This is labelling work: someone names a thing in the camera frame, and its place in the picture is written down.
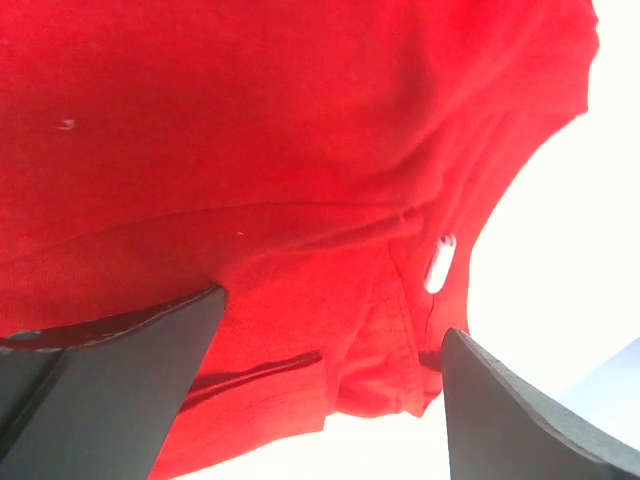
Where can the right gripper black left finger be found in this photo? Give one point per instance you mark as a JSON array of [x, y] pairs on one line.
[[96, 400]]

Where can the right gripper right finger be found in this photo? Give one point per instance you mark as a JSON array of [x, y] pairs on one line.
[[501, 427]]

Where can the red t shirt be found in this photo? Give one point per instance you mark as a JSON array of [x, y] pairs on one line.
[[330, 164]]

